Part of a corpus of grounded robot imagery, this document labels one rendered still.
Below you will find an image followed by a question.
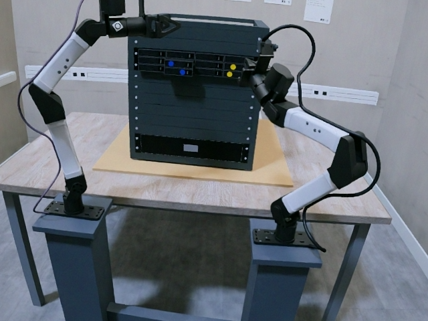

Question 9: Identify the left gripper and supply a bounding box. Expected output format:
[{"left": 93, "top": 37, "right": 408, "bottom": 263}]
[{"left": 125, "top": 0, "right": 181, "bottom": 39}]

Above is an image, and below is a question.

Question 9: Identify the black metal rack frame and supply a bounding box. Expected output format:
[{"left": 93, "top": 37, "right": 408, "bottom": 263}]
[{"left": 128, "top": 13, "right": 270, "bottom": 171}]

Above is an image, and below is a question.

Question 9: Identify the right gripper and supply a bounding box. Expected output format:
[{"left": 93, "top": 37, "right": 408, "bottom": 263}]
[{"left": 237, "top": 43, "right": 274, "bottom": 91}]

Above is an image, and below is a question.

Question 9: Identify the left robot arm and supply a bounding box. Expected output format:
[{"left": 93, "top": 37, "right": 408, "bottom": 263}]
[{"left": 28, "top": 0, "right": 128, "bottom": 221}]

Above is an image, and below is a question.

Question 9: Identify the tan flat board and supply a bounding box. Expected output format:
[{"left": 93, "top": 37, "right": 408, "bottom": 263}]
[{"left": 92, "top": 119, "right": 294, "bottom": 188}]

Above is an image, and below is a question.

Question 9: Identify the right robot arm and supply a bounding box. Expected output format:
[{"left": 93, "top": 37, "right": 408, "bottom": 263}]
[{"left": 253, "top": 63, "right": 368, "bottom": 248}]

